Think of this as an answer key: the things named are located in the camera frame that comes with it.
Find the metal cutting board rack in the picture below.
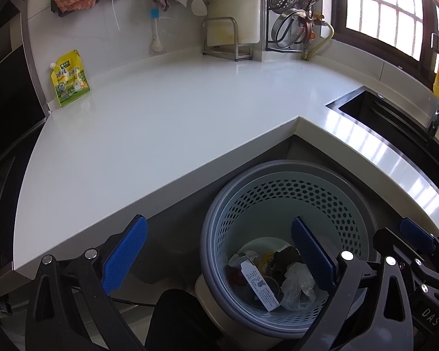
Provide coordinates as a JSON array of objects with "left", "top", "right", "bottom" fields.
[{"left": 201, "top": 17, "right": 254, "bottom": 61}]

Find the clear plastic bag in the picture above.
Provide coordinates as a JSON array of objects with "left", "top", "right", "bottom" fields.
[{"left": 280, "top": 262, "right": 317, "bottom": 311}]

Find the yellow spouted pouch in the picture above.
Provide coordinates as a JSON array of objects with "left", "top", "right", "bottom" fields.
[{"left": 49, "top": 49, "right": 92, "bottom": 107}]

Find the black kitchen sink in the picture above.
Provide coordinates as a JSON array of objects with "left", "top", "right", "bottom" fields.
[{"left": 325, "top": 86, "right": 439, "bottom": 235}]

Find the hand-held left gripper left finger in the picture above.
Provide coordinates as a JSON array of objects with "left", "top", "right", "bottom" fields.
[{"left": 25, "top": 214, "right": 148, "bottom": 351}]

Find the person's dark trouser leg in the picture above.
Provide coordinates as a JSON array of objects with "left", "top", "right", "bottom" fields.
[{"left": 144, "top": 289, "right": 220, "bottom": 351}]

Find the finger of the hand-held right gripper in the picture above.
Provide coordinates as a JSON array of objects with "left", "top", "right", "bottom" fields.
[
  {"left": 400, "top": 217, "right": 439, "bottom": 266},
  {"left": 372, "top": 228, "right": 439, "bottom": 293}
]

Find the yellow gas hose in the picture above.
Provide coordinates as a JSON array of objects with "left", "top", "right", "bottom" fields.
[{"left": 302, "top": 20, "right": 334, "bottom": 61}]

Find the grey perforated trash basket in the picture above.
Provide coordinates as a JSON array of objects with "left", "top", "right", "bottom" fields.
[{"left": 194, "top": 160, "right": 379, "bottom": 339}]

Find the black floor cable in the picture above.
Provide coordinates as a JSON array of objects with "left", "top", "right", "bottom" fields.
[{"left": 112, "top": 298, "right": 158, "bottom": 307}]

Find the black dish rack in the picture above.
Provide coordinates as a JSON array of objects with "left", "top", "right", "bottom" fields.
[{"left": 263, "top": 0, "right": 324, "bottom": 52}]

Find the dark grey sock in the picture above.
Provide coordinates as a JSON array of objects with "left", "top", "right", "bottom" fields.
[{"left": 272, "top": 247, "right": 302, "bottom": 275}]

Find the blue and white bottle brush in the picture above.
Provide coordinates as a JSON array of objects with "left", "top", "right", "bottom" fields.
[{"left": 149, "top": 8, "right": 164, "bottom": 52}]

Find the brown framed window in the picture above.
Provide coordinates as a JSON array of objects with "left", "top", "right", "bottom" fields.
[{"left": 331, "top": 0, "right": 439, "bottom": 77}]

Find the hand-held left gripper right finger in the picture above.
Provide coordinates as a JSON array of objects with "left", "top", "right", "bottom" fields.
[{"left": 291, "top": 216, "right": 415, "bottom": 351}]

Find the white cutting board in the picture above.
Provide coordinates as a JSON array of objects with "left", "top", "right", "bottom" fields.
[{"left": 208, "top": 0, "right": 266, "bottom": 46}]

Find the white carton box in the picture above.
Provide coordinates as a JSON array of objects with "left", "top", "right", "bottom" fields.
[{"left": 241, "top": 259, "right": 282, "bottom": 312}]

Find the glass pot lid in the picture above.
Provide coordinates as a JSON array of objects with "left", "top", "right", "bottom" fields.
[{"left": 274, "top": 8, "right": 315, "bottom": 48}]

